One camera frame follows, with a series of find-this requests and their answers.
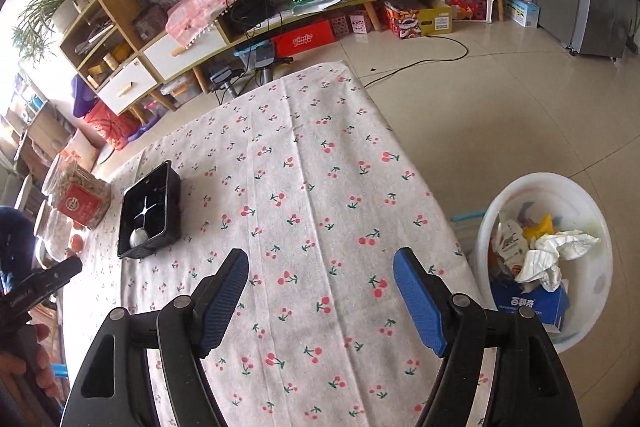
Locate blue carton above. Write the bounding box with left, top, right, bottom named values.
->
left=490, top=282, right=570, bottom=334

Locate white paper bag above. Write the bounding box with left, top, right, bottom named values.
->
left=488, top=212, right=600, bottom=293

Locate black plastic tray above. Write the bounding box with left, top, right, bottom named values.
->
left=117, top=160, right=181, bottom=259

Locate yellow snack wrapper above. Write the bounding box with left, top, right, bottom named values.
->
left=523, top=215, right=554, bottom=243

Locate white trash bin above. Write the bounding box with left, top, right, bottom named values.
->
left=470, top=172, right=613, bottom=353

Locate left hand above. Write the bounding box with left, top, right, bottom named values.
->
left=1, top=324, right=58, bottom=402

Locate orange tangerine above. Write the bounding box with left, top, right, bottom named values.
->
left=70, top=234, right=84, bottom=254

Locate glass jar wooden lid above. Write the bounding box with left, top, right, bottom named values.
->
left=34, top=200, right=80, bottom=269

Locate red label nut jar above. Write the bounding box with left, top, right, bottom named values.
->
left=42, top=155, right=111, bottom=229

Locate cherry print tablecloth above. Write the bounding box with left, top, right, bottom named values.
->
left=63, top=63, right=478, bottom=426

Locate wooden tv cabinet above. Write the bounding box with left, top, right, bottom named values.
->
left=58, top=0, right=524, bottom=122

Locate yellow cardboard box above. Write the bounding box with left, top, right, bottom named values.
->
left=418, top=4, right=452, bottom=37

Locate red gift box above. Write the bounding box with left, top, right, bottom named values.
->
left=271, top=20, right=335, bottom=57

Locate potted green plant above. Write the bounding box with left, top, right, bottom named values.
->
left=12, top=0, right=75, bottom=63

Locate black floor cable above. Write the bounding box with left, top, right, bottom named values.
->
left=361, top=34, right=471, bottom=90

